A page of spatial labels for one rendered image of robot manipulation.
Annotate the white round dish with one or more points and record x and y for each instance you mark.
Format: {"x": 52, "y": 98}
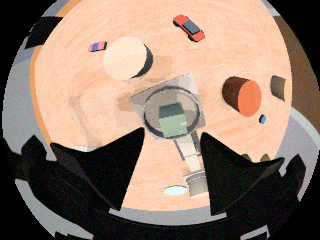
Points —
{"x": 175, "y": 190}

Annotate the blue short cylinder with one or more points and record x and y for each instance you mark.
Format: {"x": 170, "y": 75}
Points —
{"x": 262, "y": 119}

